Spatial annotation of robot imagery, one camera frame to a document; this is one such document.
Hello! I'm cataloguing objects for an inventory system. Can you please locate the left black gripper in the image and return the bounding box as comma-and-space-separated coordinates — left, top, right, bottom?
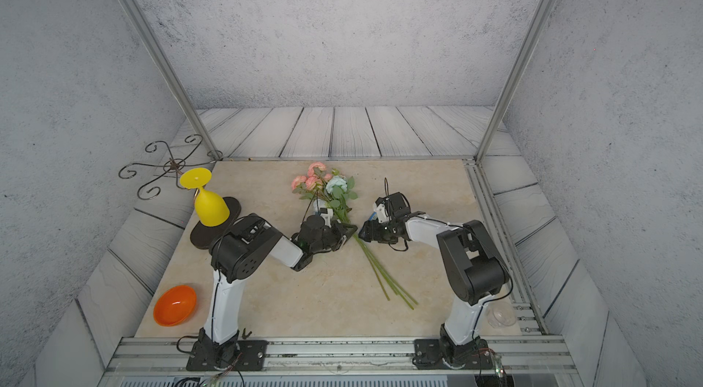
309, 220, 359, 256

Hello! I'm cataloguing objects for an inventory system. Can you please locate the artificial flower bouquet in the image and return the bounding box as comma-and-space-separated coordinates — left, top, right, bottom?
291, 162, 419, 309

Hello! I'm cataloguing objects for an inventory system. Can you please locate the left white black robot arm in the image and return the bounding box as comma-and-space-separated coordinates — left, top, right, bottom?
202, 213, 358, 347

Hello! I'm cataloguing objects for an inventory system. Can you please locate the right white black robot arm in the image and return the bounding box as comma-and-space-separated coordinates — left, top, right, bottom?
360, 192, 511, 360

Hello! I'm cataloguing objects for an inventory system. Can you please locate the yellow plastic goblet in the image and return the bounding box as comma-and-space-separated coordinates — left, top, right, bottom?
179, 167, 230, 227

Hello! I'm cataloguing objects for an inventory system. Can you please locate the black oval tray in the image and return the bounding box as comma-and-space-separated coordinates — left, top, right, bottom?
190, 197, 242, 250

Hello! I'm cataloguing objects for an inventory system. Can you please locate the clear plastic cup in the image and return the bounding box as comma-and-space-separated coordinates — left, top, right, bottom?
486, 303, 517, 328

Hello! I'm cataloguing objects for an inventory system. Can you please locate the orange plastic bowl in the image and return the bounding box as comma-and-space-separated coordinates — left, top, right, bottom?
153, 285, 198, 327

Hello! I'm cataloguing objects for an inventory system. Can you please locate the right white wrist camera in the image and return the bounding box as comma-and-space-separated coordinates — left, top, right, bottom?
373, 203, 390, 224

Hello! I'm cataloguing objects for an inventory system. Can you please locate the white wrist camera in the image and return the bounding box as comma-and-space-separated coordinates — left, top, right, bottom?
373, 203, 390, 224
318, 208, 334, 227

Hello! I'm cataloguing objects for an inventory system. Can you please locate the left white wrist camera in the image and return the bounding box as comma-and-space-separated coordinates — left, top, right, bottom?
318, 208, 334, 227

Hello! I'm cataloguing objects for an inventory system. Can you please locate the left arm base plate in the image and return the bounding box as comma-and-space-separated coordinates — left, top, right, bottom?
186, 336, 268, 372

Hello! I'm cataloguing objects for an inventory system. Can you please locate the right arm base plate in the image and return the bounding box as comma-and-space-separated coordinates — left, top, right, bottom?
412, 338, 494, 371

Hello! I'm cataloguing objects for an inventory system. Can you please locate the curly metal wire stand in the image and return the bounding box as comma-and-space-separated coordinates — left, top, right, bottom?
118, 134, 223, 201

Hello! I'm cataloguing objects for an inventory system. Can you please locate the aluminium rail front frame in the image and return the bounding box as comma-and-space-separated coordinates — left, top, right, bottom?
100, 335, 582, 386

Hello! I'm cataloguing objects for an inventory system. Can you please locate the right aluminium corner post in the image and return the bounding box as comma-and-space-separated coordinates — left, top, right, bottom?
474, 0, 557, 165

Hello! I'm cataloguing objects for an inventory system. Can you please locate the aluminium corner post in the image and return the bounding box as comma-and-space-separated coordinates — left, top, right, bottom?
474, 0, 557, 165
117, 0, 223, 160

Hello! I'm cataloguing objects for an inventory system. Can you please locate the left aluminium corner post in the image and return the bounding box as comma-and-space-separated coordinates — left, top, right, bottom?
117, 0, 223, 160

